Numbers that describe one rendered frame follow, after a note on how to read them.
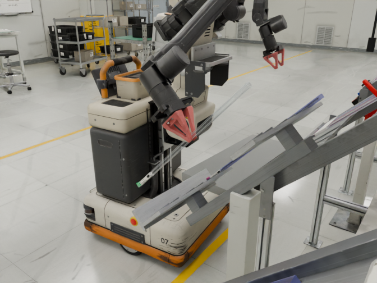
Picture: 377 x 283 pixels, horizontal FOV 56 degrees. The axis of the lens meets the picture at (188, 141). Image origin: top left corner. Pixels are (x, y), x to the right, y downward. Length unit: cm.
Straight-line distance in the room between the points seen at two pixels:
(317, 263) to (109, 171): 161
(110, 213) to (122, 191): 15
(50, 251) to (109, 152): 68
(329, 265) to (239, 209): 62
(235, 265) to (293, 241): 116
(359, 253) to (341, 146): 82
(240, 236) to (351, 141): 42
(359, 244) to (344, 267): 2
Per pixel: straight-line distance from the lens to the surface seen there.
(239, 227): 97
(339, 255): 33
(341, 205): 202
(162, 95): 85
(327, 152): 115
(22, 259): 219
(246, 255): 102
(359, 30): 1007
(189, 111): 85
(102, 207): 199
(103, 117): 177
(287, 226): 231
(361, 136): 111
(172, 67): 84
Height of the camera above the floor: 131
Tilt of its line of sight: 22 degrees down
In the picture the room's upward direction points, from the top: straight up
